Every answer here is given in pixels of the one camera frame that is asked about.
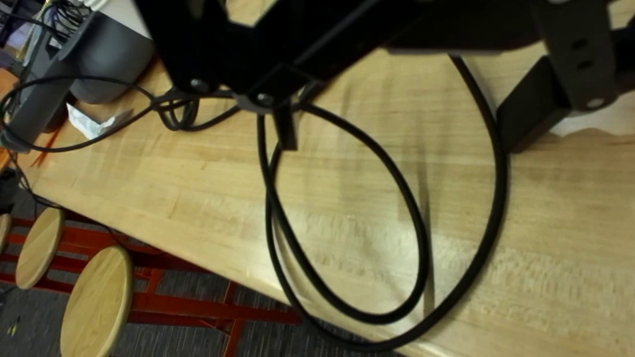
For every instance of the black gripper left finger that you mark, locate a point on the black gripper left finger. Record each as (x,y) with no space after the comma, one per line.
(287,129)

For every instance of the white crumpled wrapper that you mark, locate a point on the white crumpled wrapper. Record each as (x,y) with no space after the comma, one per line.
(92,121)

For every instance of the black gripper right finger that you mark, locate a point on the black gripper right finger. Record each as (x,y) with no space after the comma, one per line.
(533,111)

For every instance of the wooden stool red frame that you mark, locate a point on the wooden stool red frame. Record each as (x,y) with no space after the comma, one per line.
(3,230)
(38,248)
(96,303)

